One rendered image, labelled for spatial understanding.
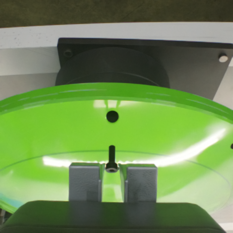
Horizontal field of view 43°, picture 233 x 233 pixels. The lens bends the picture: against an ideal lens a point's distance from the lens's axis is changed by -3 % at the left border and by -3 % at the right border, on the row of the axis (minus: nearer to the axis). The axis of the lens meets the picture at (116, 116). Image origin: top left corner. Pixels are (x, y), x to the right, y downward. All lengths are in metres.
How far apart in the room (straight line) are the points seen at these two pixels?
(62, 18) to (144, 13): 0.39
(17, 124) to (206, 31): 0.25
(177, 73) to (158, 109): 0.19
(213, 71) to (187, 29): 0.06
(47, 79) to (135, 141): 0.22
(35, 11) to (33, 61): 1.13
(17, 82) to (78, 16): 1.09
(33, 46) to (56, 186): 0.18
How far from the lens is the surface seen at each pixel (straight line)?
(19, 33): 0.39
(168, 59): 0.36
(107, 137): 0.20
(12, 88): 0.43
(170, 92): 0.20
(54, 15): 1.51
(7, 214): 0.62
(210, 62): 0.37
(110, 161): 0.18
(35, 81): 0.41
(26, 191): 0.27
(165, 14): 1.49
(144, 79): 0.32
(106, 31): 0.37
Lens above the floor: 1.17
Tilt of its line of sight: 34 degrees down
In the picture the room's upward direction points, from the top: 180 degrees counter-clockwise
